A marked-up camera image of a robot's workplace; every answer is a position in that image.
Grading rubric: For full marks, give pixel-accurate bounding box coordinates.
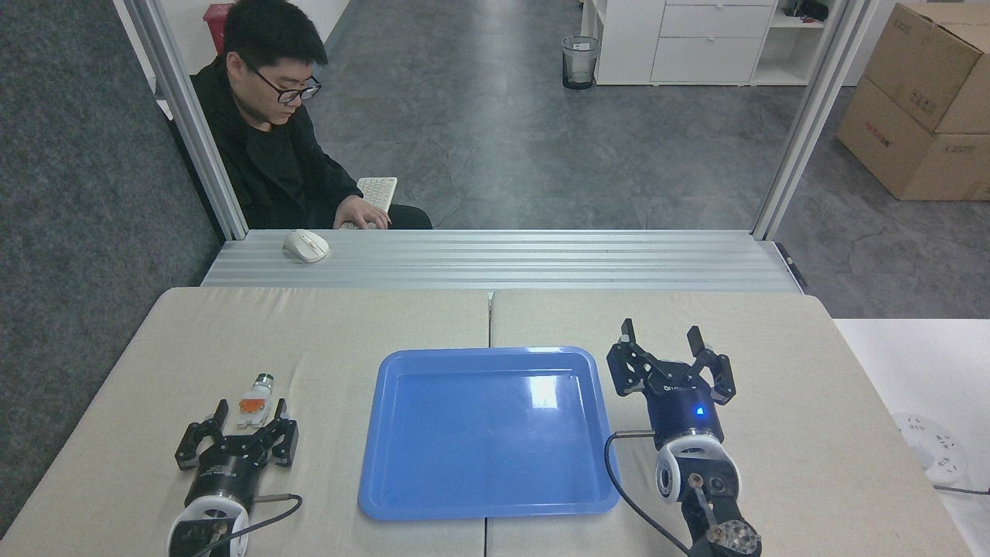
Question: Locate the white drawer cabinet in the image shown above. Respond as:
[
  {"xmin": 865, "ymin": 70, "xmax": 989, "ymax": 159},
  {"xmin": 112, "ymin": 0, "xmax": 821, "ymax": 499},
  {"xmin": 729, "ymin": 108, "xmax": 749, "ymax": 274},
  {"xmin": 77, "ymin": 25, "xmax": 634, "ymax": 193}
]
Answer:
[{"xmin": 580, "ymin": 0, "xmax": 853, "ymax": 87}]

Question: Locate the white keyboard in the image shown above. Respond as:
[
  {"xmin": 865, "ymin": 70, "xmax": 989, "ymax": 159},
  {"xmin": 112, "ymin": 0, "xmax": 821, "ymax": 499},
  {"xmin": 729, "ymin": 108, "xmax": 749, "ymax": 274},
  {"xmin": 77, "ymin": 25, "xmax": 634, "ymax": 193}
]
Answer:
[{"xmin": 340, "ymin": 176, "xmax": 399, "ymax": 231}]

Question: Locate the white round power strip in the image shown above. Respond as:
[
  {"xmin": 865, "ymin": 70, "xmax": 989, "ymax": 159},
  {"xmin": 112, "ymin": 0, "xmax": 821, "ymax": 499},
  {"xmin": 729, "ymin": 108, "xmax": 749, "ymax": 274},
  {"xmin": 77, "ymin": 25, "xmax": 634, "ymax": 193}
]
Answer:
[{"xmin": 891, "ymin": 412, "xmax": 968, "ymax": 487}]

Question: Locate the silver aluminium post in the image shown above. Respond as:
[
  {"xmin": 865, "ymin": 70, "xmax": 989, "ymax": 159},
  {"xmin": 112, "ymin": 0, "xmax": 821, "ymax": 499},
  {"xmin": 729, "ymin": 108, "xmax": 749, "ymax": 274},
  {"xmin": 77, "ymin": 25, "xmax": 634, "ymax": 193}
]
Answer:
[
  {"xmin": 751, "ymin": 0, "xmax": 880, "ymax": 241},
  {"xmin": 122, "ymin": 0, "xmax": 249, "ymax": 241}
]

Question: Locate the black corner bracket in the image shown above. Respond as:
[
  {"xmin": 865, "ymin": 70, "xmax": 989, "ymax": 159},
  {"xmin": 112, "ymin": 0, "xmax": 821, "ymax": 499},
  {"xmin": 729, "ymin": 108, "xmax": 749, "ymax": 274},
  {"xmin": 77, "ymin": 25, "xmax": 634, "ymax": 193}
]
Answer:
[{"xmin": 775, "ymin": 242, "xmax": 810, "ymax": 289}]

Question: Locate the small cardboard box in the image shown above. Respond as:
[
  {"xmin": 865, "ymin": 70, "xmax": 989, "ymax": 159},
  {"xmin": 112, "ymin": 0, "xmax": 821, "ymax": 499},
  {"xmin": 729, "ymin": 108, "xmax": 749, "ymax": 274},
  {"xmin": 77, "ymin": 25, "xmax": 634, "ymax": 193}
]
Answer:
[{"xmin": 862, "ymin": 2, "xmax": 990, "ymax": 135}]

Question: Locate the large cardboard box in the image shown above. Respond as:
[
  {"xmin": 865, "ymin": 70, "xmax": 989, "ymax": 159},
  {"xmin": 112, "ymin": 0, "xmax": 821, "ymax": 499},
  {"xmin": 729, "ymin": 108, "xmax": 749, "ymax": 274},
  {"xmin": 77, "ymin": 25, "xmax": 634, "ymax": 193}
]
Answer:
[{"xmin": 835, "ymin": 75, "xmax": 990, "ymax": 203}]

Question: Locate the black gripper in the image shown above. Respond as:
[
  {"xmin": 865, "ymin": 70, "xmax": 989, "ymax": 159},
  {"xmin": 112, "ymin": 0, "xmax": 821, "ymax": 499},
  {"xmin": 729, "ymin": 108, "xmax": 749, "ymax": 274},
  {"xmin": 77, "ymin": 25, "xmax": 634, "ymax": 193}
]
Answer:
[
  {"xmin": 174, "ymin": 398, "xmax": 300, "ymax": 505},
  {"xmin": 606, "ymin": 318, "xmax": 737, "ymax": 449}
]

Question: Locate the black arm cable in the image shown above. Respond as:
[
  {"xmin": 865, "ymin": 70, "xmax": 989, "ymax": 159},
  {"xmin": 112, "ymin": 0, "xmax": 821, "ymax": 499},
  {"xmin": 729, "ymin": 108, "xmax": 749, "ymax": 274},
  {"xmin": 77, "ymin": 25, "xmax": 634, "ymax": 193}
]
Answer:
[
  {"xmin": 195, "ymin": 493, "xmax": 303, "ymax": 557},
  {"xmin": 603, "ymin": 429, "xmax": 691, "ymax": 557}
]

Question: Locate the silver aluminium rail platform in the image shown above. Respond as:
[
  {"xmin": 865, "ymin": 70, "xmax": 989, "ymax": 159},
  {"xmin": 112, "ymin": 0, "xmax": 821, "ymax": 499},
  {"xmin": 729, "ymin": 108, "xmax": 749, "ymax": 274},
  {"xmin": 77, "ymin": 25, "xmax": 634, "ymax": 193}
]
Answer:
[{"xmin": 200, "ymin": 228, "xmax": 804, "ymax": 294}]

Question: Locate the grey mesh waste bin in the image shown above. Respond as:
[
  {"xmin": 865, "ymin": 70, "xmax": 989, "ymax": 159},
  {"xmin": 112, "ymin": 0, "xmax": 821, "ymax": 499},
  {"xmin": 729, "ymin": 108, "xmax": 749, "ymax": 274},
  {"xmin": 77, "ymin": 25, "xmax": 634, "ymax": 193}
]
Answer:
[{"xmin": 561, "ymin": 35, "xmax": 602, "ymax": 91}]

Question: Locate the blue plastic tray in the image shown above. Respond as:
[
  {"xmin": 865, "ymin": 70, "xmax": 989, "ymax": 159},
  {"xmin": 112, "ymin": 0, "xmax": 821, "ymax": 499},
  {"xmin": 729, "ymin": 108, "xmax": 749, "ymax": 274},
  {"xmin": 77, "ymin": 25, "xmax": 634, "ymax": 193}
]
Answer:
[{"xmin": 357, "ymin": 346, "xmax": 621, "ymax": 521}]

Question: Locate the person's left hand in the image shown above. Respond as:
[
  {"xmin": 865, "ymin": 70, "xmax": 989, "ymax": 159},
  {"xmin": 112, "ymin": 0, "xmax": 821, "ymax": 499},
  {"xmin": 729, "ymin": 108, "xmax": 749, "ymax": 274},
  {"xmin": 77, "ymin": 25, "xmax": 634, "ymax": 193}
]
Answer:
[{"xmin": 333, "ymin": 194, "xmax": 392, "ymax": 231}]

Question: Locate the white orange switch part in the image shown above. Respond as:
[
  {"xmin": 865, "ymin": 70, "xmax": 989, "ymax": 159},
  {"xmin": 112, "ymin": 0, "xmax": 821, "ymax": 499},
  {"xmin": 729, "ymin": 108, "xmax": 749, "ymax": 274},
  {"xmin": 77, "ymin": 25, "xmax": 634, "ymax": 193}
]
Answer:
[{"xmin": 236, "ymin": 372, "xmax": 276, "ymax": 429}]

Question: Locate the white computer mouse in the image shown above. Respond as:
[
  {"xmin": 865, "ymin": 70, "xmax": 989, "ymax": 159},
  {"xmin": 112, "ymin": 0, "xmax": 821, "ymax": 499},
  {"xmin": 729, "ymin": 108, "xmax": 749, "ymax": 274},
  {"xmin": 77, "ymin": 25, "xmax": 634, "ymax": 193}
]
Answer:
[{"xmin": 282, "ymin": 229, "xmax": 331, "ymax": 264}]

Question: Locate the person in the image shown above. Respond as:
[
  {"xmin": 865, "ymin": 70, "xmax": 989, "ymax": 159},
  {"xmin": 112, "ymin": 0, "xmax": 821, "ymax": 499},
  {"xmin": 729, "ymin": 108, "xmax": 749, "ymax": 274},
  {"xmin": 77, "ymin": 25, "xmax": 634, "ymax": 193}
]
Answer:
[{"xmin": 168, "ymin": 0, "xmax": 434, "ymax": 231}]

